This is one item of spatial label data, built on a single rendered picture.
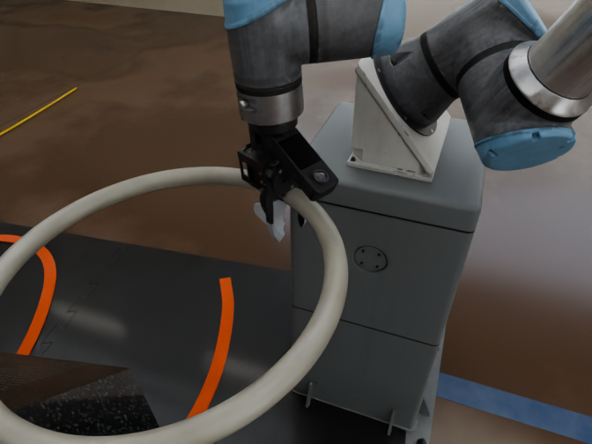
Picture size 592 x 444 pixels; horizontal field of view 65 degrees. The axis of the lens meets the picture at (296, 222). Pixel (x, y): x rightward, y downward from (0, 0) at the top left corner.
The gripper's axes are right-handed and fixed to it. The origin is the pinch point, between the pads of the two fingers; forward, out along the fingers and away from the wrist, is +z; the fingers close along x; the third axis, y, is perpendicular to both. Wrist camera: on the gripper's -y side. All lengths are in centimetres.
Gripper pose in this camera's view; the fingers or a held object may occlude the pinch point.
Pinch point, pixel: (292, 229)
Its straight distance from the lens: 76.4
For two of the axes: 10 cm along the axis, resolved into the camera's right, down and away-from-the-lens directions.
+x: -7.2, 4.8, -5.0
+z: 0.7, 7.7, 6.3
